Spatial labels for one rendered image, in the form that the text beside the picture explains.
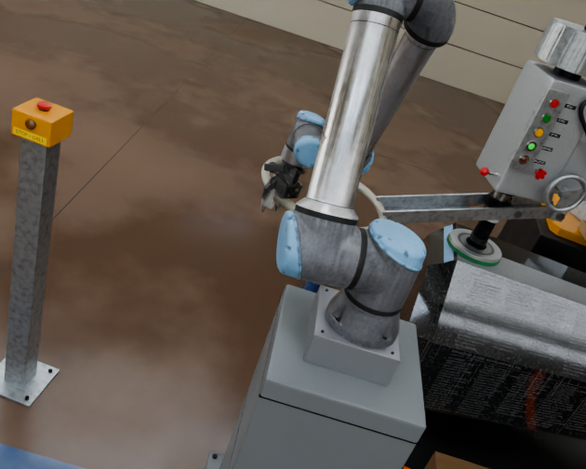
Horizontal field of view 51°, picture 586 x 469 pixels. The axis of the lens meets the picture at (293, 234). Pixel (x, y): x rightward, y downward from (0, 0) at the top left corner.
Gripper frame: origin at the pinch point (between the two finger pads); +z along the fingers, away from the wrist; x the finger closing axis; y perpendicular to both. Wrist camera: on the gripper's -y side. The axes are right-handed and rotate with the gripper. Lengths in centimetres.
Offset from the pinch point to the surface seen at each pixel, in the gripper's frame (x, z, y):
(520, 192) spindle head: 71, -33, 41
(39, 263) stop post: -66, 34, -20
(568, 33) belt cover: 62, -85, 29
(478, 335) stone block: 63, 16, 61
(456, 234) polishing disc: 75, -3, 26
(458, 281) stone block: 63, 5, 43
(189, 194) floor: 64, 91, -134
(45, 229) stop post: -65, 21, -21
